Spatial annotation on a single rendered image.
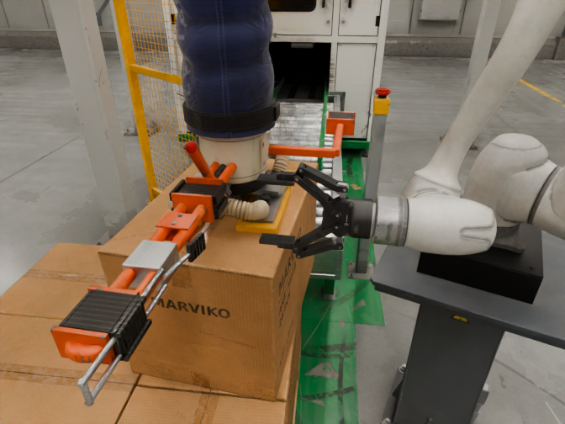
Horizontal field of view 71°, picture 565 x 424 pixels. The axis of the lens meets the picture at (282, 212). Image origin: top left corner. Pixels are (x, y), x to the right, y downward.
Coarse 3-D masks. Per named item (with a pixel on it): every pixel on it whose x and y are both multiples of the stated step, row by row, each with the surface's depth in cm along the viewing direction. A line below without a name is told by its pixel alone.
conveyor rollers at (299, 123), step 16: (288, 112) 327; (304, 112) 326; (320, 112) 324; (272, 128) 289; (288, 128) 288; (304, 128) 287; (272, 144) 259; (288, 144) 264; (304, 144) 263; (304, 160) 239; (320, 208) 185; (320, 224) 176
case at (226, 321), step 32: (128, 224) 97; (224, 224) 97; (288, 224) 97; (128, 256) 86; (224, 256) 86; (256, 256) 86; (288, 256) 95; (128, 288) 91; (192, 288) 86; (224, 288) 84; (256, 288) 82; (288, 288) 100; (160, 320) 94; (192, 320) 92; (224, 320) 89; (256, 320) 87; (288, 320) 106; (160, 352) 100; (192, 352) 97; (224, 352) 95; (256, 352) 92; (288, 352) 113; (224, 384) 101; (256, 384) 98
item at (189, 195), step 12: (192, 180) 84; (204, 180) 84; (216, 180) 83; (180, 192) 81; (192, 192) 81; (204, 192) 81; (216, 192) 79; (192, 204) 78; (204, 204) 77; (216, 204) 80; (204, 216) 79; (216, 216) 79
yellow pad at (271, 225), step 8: (280, 192) 107; (288, 192) 108; (264, 200) 99; (272, 200) 103; (280, 200) 103; (288, 200) 107; (272, 208) 100; (280, 208) 101; (272, 216) 96; (280, 216) 97; (240, 224) 94; (248, 224) 94; (256, 224) 94; (264, 224) 94; (272, 224) 94; (280, 224) 96; (256, 232) 94; (264, 232) 93; (272, 232) 93
